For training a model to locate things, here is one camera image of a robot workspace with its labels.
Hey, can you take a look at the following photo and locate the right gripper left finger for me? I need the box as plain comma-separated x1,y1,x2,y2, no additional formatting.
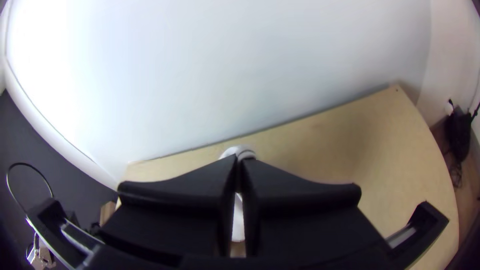
98,153,238,260

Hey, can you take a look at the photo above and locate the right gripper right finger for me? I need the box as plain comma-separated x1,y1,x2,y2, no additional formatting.
239,158,388,260

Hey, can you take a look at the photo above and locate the white t-shirt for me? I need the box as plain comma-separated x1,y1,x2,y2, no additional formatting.
218,145,258,243

